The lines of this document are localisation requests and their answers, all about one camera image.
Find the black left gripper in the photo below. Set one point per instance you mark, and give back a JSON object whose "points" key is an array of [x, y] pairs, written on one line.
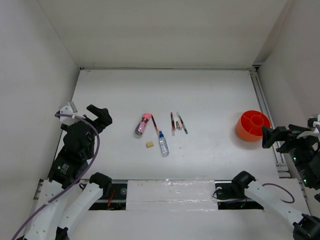
{"points": [[104, 119]]}

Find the green pen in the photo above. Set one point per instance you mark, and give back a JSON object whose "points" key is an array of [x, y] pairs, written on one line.
{"points": [[182, 122]]}

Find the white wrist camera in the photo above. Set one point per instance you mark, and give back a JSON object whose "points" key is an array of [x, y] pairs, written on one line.
{"points": [[68, 109], [313, 124]]}

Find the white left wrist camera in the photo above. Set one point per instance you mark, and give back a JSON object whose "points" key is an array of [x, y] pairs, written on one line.
{"points": [[68, 109]]}

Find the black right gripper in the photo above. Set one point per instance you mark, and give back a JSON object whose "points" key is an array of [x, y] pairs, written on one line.
{"points": [[269, 135]]}

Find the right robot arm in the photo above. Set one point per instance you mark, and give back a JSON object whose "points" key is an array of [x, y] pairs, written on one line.
{"points": [[276, 199]]}

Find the orange round organizer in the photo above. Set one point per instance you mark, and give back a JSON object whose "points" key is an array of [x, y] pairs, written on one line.
{"points": [[249, 125]]}

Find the yellow eraser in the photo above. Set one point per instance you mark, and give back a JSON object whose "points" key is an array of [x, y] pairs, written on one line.
{"points": [[149, 144]]}

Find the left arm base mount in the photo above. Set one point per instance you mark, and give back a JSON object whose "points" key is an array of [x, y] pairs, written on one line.
{"points": [[115, 200]]}

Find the blue spray bottle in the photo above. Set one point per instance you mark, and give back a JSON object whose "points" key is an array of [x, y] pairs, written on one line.
{"points": [[163, 145]]}

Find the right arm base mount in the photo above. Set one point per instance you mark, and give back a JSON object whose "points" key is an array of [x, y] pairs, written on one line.
{"points": [[228, 199]]}

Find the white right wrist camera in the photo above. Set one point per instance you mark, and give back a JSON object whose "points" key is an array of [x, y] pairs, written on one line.
{"points": [[313, 124]]}

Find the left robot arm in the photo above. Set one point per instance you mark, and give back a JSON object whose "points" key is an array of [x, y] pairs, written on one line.
{"points": [[54, 219]]}

